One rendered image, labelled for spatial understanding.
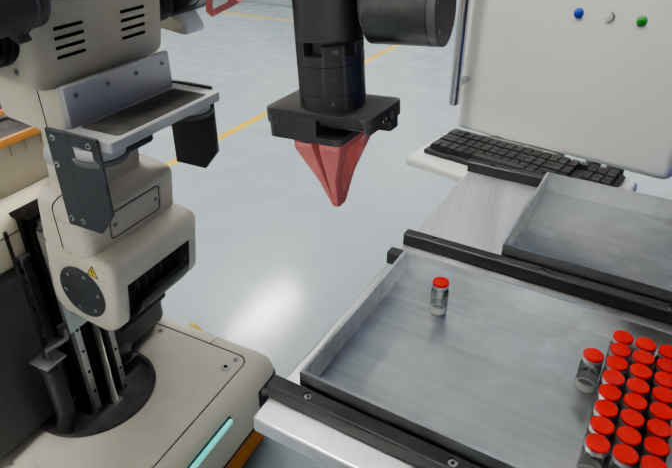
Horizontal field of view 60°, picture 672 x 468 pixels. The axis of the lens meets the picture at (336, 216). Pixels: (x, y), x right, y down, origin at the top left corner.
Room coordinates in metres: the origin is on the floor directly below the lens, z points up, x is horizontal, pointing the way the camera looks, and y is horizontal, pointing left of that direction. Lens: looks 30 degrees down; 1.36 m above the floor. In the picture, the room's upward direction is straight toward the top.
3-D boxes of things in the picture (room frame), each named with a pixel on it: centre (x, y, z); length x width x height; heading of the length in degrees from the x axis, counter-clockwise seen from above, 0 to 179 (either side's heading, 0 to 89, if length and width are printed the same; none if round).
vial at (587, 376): (0.45, -0.27, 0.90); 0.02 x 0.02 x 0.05
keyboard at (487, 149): (1.16, -0.40, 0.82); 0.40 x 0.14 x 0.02; 52
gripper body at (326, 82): (0.49, 0.00, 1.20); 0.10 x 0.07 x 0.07; 60
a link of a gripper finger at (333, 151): (0.49, 0.01, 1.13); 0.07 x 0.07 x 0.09; 60
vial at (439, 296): (0.58, -0.13, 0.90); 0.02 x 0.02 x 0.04
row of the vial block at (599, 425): (0.41, -0.27, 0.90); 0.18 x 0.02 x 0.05; 150
